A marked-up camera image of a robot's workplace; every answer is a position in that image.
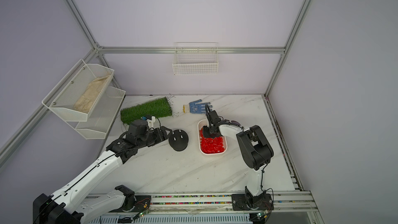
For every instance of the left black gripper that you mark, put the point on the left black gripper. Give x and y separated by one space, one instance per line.
164 136

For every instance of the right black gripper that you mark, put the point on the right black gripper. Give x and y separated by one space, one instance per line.
205 134

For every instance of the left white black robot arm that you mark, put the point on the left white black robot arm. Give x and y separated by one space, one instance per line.
68 205

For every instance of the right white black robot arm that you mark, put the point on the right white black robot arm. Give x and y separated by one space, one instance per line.
255 149

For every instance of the black round screw base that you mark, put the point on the black round screw base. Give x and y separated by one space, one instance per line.
179 140

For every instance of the white tray of sleeves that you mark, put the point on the white tray of sleeves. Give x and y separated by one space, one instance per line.
210 146

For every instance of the blue dotted work glove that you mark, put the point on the blue dotted work glove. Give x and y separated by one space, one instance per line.
197 107

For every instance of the green artificial grass mat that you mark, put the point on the green artificial grass mat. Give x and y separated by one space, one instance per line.
158 108

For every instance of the purple pink brush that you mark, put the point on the purple pink brush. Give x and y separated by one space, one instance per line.
233 122

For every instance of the beige cloth in shelf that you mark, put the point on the beige cloth in shelf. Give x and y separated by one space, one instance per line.
88 98

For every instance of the upper white mesh shelf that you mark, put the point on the upper white mesh shelf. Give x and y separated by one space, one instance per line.
63 99

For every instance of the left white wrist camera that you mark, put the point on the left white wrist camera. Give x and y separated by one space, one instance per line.
150 120

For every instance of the white wire wall basket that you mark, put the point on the white wire wall basket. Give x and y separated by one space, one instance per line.
195 58

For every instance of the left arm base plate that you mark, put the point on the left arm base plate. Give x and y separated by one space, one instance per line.
137 204

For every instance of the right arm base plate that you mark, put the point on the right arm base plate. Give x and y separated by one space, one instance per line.
244 202

